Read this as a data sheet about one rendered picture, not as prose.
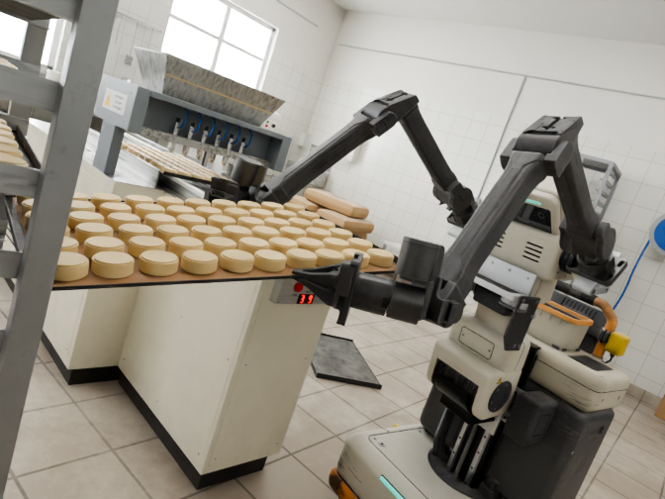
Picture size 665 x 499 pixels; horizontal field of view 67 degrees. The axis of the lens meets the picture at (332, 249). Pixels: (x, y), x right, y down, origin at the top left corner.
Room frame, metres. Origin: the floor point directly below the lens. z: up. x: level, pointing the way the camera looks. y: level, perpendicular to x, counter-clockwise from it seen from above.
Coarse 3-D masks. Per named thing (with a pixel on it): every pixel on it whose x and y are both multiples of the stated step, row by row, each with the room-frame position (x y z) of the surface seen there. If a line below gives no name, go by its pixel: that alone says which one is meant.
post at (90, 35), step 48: (96, 0) 0.48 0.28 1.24; (96, 48) 0.49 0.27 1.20; (96, 96) 0.49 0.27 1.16; (48, 144) 0.48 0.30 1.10; (48, 192) 0.48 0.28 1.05; (48, 240) 0.48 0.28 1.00; (48, 288) 0.49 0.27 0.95; (0, 384) 0.47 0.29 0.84; (0, 432) 0.48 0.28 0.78; (0, 480) 0.49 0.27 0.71
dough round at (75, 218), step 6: (72, 216) 0.73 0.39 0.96; (78, 216) 0.74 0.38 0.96; (84, 216) 0.74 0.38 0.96; (90, 216) 0.75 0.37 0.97; (96, 216) 0.75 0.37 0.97; (102, 216) 0.76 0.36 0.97; (72, 222) 0.73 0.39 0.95; (78, 222) 0.73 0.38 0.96; (84, 222) 0.73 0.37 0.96; (90, 222) 0.73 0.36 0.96; (96, 222) 0.74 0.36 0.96; (102, 222) 0.75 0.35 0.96; (72, 228) 0.73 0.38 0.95
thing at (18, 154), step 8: (0, 120) 0.76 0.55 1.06; (0, 128) 0.70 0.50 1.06; (8, 128) 0.71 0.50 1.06; (0, 136) 0.63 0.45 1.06; (8, 136) 0.66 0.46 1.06; (0, 144) 0.58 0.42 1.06; (8, 144) 0.61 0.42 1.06; (16, 144) 0.62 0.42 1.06; (0, 152) 0.54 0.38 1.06; (8, 152) 0.56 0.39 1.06; (16, 152) 0.57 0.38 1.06; (0, 160) 0.50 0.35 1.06; (8, 160) 0.51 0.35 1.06; (16, 160) 0.52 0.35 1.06; (24, 160) 0.54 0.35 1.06
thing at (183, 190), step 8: (160, 176) 1.93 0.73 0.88; (168, 176) 1.89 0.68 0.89; (160, 184) 1.92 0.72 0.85; (168, 184) 1.88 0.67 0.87; (176, 184) 1.84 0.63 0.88; (184, 184) 1.80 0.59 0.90; (176, 192) 1.83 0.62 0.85; (184, 192) 1.80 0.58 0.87; (192, 192) 1.76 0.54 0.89; (200, 192) 1.73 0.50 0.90; (184, 200) 1.79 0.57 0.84
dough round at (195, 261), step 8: (184, 256) 0.67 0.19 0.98; (192, 256) 0.67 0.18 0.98; (200, 256) 0.68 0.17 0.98; (208, 256) 0.68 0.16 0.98; (216, 256) 0.69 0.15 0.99; (184, 264) 0.66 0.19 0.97; (192, 264) 0.66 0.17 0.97; (200, 264) 0.66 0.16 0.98; (208, 264) 0.66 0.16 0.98; (216, 264) 0.68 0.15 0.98; (192, 272) 0.66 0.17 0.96; (200, 272) 0.66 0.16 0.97; (208, 272) 0.67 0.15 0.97
